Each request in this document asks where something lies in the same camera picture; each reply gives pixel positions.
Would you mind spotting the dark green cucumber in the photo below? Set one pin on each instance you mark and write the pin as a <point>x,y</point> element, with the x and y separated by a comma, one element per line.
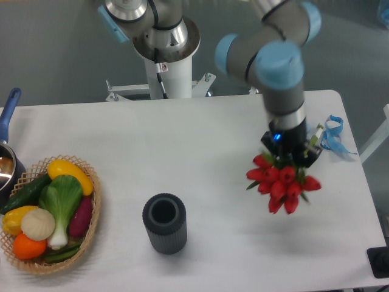
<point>28,195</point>

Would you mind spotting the white metal base frame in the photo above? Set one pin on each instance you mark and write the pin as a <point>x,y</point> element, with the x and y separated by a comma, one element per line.
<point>200,88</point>

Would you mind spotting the white frame at right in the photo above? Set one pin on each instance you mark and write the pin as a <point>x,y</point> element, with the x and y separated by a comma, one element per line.
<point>376,139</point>

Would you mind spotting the blue ribbon strip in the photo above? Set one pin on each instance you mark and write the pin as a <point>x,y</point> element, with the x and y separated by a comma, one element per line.
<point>331,137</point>

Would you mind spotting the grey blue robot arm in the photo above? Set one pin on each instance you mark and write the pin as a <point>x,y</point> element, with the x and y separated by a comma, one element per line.
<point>269,60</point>

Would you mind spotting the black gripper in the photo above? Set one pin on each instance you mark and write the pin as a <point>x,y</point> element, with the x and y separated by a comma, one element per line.
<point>291,145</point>

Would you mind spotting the red tulip bouquet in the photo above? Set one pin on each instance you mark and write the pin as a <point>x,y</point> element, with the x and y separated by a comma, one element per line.
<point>284,180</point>

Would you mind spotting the orange fruit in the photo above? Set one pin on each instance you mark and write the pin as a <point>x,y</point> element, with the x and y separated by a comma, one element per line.
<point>25,248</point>

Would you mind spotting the light blue object corner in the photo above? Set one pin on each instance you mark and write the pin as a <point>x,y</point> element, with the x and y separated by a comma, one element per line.
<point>383,12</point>

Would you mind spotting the green bean pods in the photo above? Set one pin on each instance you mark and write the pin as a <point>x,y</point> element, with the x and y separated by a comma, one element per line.
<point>62,254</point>

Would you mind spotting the yellow bell pepper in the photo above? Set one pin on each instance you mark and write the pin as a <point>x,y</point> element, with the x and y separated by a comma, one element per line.
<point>11,221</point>

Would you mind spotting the purple sweet potato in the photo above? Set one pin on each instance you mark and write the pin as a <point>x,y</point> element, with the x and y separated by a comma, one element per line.
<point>80,221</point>

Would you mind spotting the dark grey ribbed vase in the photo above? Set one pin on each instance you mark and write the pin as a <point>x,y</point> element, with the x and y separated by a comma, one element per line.
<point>165,219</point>

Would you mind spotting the blue handled saucepan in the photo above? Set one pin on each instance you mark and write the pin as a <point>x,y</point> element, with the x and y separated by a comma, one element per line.
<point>11,167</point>

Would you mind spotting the black device at edge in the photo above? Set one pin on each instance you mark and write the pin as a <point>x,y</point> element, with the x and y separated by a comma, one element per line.
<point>378,259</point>

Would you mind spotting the cream white garlic bulb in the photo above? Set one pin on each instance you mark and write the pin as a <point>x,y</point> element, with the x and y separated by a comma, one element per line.
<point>38,224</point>

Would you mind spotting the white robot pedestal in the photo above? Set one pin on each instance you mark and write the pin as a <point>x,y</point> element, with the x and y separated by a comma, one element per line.
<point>174,79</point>

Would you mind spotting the woven wicker basket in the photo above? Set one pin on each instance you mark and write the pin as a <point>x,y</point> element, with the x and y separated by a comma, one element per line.
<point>37,265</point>

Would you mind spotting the green bok choy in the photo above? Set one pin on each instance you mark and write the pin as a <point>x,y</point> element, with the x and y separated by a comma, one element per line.
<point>61,199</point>

